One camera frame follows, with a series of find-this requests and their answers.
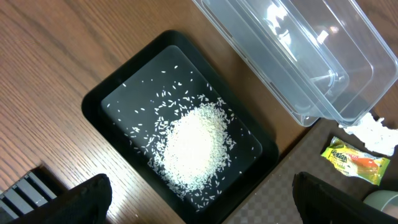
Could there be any black plastic tray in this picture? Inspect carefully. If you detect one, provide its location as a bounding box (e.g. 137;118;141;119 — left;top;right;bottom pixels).
81;30;279;223

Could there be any crumpled white tissue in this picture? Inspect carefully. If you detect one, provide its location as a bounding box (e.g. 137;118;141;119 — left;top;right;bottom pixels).
338;113;397;156

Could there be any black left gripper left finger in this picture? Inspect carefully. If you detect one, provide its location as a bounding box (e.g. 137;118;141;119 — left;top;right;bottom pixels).
10;174;112;224

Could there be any clear plastic bin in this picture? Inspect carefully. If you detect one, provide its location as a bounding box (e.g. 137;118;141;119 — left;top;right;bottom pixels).
196;0;397;127

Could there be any brown serving tray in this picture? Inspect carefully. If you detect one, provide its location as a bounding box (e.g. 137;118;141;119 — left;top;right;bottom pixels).
227;119;397;224

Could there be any pile of white rice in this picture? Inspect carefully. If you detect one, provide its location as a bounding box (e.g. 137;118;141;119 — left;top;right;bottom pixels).
105;64;259;210

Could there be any green bowl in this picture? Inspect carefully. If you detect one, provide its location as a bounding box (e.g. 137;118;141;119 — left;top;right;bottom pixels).
363;190;398;218

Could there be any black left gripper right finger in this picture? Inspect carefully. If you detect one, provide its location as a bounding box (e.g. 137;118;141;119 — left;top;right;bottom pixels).
292;172;397;224

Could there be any yellow snack wrapper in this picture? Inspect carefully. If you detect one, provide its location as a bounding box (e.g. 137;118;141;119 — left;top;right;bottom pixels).
321;137;390;185

